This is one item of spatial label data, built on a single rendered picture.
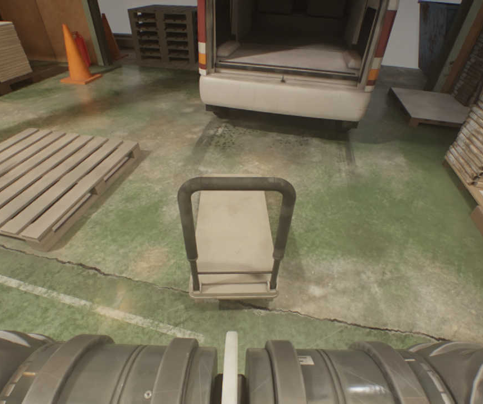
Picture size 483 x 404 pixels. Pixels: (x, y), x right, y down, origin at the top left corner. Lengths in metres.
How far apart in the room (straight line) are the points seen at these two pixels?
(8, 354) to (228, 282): 0.96
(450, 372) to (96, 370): 0.28
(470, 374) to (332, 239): 1.47
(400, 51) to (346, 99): 4.10
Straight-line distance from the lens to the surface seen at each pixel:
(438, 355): 0.34
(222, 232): 1.37
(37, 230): 1.82
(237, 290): 1.17
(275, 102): 2.40
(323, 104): 2.40
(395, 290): 1.63
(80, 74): 4.71
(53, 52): 6.18
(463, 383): 0.29
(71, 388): 0.26
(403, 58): 6.50
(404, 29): 6.39
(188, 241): 0.91
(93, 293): 1.54
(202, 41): 2.53
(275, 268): 1.05
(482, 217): 2.32
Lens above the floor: 1.20
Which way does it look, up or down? 41 degrees down
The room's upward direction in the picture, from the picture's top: 2 degrees clockwise
